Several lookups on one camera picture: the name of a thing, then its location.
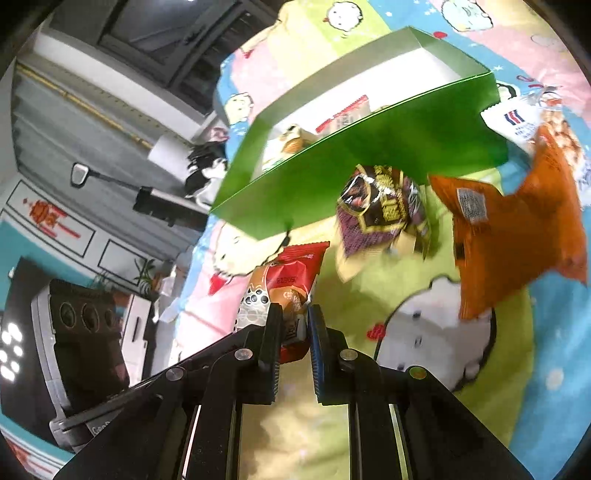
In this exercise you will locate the tan rice cracker packet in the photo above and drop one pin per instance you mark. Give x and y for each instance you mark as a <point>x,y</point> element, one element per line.
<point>354,112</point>

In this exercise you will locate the red orange snack packet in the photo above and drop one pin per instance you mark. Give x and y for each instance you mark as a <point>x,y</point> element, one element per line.
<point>288,281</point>

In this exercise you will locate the white clear snack packet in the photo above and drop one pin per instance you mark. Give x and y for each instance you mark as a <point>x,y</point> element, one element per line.
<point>518,120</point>

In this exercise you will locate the potted plant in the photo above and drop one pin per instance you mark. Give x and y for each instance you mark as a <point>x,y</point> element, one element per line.
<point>145,277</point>

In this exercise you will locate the pale green snack packet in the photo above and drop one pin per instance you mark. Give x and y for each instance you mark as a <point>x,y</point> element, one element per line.
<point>295,139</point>

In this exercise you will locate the dark window frame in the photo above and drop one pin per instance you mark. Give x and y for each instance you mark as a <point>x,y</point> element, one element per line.
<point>178,44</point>

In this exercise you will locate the grey curtain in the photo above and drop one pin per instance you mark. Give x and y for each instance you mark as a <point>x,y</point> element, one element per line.
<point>51,133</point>

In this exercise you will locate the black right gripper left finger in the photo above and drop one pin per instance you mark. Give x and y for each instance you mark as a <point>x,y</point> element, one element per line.
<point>247,372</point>

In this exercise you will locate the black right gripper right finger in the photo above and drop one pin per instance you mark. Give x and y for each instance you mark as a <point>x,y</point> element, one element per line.
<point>344,376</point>

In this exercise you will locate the dark yellow crinkled snack packet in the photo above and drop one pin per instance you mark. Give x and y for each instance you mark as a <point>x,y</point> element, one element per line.
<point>381,211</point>

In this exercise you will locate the black stick vacuum cleaner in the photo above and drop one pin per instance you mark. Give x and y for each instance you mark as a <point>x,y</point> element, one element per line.
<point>172,209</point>

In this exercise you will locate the red paper wall decoration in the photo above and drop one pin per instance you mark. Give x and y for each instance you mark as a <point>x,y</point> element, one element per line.
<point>49,219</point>

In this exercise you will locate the black white clothes pile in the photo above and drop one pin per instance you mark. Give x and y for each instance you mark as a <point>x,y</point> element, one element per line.
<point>207,169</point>

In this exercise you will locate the green cardboard box tray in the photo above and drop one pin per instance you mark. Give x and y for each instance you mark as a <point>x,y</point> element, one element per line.
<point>426,99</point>

